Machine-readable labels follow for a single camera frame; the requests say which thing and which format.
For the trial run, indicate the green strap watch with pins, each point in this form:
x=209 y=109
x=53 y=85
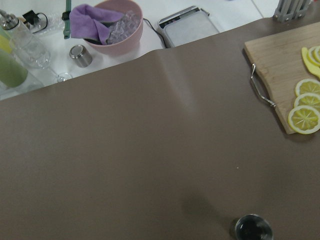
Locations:
x=66 y=19

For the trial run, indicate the lemon slice far single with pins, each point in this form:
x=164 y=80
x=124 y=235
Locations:
x=313 y=55

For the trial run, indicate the lemon slice stack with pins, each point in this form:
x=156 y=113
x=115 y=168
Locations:
x=304 y=119

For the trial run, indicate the clear wine glass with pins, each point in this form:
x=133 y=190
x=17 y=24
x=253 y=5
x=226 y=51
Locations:
x=32 y=52

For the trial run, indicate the small steel cap cup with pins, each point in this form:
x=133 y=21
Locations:
x=79 y=54

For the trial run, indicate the purple cloth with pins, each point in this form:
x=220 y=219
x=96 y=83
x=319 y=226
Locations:
x=91 y=23

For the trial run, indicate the steel jigger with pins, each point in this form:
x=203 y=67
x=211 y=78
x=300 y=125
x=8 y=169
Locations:
x=251 y=227

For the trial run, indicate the lemon slice middle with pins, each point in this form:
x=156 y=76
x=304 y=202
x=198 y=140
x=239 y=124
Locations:
x=308 y=99

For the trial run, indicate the green plastic cup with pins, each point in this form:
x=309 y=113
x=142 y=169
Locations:
x=12 y=74

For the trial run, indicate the pink bowl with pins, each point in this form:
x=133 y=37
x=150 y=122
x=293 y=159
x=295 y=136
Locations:
x=126 y=33

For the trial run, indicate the aluminium frame post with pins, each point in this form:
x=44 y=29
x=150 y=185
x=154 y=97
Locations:
x=288 y=10

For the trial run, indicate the bamboo cutting board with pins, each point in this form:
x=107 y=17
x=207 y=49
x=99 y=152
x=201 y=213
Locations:
x=280 y=66

